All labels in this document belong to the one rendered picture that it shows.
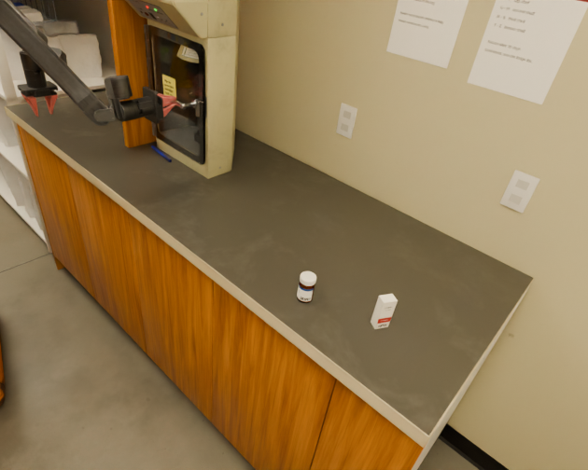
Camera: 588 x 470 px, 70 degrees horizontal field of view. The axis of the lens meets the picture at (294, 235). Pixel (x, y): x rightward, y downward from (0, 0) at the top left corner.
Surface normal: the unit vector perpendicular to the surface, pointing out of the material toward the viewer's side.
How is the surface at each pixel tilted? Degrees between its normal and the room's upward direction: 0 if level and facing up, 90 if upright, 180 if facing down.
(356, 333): 0
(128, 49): 90
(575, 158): 90
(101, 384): 0
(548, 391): 90
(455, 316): 0
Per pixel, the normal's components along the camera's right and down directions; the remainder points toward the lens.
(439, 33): -0.66, 0.37
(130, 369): 0.12, -0.81
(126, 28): 0.74, 0.46
